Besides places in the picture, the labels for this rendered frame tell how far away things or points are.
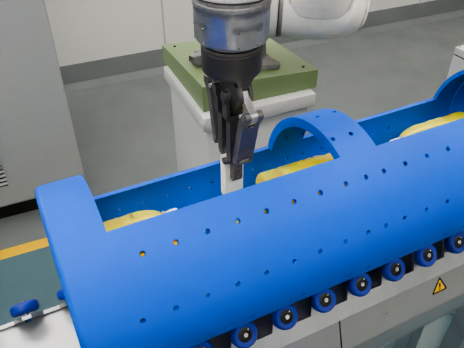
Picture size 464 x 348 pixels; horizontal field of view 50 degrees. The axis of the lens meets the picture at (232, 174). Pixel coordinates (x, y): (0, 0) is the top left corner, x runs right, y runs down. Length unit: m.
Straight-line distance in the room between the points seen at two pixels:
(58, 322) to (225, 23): 0.58
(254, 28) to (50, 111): 1.80
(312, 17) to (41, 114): 1.40
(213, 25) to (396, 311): 0.65
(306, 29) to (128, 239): 0.81
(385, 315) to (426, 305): 0.10
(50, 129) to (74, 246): 1.75
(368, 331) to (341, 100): 2.55
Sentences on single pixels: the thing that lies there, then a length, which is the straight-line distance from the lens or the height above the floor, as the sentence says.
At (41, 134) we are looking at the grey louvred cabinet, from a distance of 2.36.
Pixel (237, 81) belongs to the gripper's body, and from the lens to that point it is 0.60.
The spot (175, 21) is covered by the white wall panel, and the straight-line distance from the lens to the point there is 3.69.
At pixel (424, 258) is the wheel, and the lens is 0.98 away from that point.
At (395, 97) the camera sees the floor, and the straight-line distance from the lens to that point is 3.54.
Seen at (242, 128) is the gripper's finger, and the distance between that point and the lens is 0.62.
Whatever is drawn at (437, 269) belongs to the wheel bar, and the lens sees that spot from 1.03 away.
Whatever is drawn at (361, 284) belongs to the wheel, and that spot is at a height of 0.97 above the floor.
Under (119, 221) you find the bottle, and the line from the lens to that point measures 0.77.
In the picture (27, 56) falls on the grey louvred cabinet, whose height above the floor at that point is 0.79.
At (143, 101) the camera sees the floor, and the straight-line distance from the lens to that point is 3.37.
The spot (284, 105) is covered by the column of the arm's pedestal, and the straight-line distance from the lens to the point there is 1.32.
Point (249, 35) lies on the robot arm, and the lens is 0.58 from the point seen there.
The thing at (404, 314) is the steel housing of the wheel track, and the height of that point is 0.86.
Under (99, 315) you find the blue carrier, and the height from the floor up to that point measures 1.16.
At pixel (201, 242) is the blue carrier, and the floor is 1.19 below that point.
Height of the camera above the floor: 1.64
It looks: 38 degrees down
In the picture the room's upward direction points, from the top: straight up
